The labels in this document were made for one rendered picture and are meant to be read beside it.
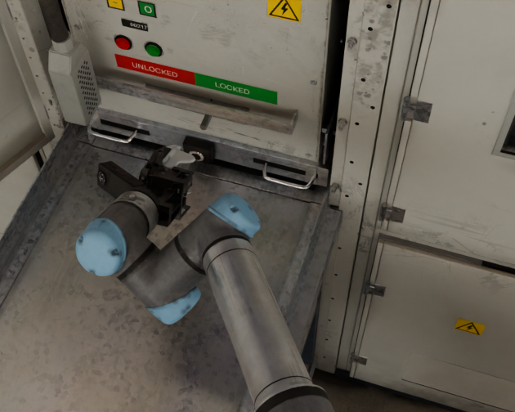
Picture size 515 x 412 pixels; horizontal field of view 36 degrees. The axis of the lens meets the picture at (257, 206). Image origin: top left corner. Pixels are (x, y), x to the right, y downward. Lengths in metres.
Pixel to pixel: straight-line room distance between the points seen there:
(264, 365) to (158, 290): 0.27
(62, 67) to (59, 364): 0.53
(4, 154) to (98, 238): 0.63
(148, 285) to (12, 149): 0.66
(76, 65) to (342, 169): 0.52
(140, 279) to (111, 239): 0.08
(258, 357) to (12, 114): 0.90
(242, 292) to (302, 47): 0.48
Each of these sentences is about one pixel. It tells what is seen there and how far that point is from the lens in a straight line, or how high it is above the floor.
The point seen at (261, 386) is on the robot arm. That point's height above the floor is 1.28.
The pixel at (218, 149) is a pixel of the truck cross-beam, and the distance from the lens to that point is 1.61.
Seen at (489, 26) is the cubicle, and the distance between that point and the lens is 1.15.
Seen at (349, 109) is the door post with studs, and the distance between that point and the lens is 1.36.
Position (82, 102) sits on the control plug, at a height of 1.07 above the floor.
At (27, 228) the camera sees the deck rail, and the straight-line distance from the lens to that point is 1.63.
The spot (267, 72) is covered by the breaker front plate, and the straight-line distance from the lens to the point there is 1.41.
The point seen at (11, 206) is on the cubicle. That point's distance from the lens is 2.11.
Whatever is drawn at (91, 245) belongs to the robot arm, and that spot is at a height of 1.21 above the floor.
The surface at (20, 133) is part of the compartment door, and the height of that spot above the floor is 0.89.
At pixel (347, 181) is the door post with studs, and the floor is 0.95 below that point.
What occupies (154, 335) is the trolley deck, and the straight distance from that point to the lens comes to 1.47.
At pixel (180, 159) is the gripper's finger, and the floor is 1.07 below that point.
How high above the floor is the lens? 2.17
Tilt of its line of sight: 56 degrees down
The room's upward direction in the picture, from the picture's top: 2 degrees counter-clockwise
